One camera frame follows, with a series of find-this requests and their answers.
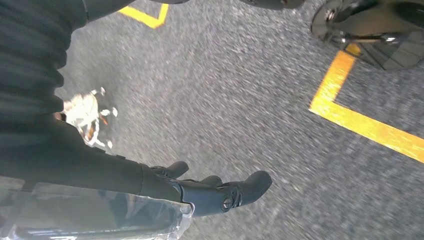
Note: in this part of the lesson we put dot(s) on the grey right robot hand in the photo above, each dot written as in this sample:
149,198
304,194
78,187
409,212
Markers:
82,172

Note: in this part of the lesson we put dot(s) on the yellow floor tape square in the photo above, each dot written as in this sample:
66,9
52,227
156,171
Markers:
145,20

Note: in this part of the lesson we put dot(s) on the clear plastic film scrap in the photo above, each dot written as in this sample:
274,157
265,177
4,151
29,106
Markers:
81,111

